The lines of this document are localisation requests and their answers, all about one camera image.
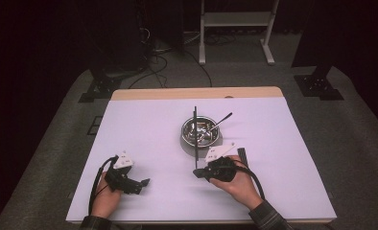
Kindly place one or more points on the white metal stand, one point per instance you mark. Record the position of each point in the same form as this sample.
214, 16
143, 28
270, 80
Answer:
235, 19

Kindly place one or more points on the single black chopstick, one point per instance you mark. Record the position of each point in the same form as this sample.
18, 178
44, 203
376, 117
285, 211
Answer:
195, 127

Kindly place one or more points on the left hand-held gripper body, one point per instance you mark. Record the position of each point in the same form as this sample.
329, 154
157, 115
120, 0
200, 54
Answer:
123, 161

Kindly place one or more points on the person's left hand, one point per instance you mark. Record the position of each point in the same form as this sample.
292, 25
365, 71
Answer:
105, 201

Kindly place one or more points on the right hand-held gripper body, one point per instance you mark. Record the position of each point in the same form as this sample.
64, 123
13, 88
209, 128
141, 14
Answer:
222, 169

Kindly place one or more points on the steel bowl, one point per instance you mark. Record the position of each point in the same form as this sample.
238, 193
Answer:
187, 131

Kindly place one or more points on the wooden table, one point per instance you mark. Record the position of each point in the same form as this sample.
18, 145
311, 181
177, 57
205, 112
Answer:
177, 93

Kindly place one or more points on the black stand base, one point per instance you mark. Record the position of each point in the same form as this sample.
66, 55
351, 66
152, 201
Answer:
319, 87
99, 91

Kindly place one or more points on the metal spoon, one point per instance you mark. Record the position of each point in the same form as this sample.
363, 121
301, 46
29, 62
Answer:
220, 121

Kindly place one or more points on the person's right hand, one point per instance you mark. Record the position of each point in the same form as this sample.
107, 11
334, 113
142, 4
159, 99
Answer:
241, 188

